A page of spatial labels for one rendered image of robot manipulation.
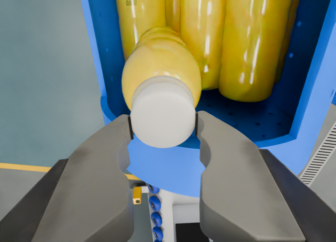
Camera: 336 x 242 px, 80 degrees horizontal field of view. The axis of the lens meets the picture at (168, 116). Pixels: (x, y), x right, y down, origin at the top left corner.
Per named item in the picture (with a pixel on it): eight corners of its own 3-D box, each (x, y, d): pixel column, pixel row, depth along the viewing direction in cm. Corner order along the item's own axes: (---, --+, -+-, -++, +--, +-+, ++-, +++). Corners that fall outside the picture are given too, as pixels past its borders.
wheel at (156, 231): (159, 244, 66) (164, 240, 67) (159, 236, 64) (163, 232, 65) (151, 234, 69) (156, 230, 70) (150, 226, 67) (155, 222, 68)
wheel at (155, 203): (156, 215, 59) (162, 211, 60) (155, 205, 57) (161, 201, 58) (148, 205, 62) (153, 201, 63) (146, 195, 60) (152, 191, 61)
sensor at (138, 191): (135, 192, 67) (133, 205, 63) (134, 186, 65) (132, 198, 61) (158, 191, 67) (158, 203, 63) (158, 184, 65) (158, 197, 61)
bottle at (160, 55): (158, 12, 26) (157, 27, 10) (195, 49, 29) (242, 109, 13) (125, 53, 29) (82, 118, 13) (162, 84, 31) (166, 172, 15)
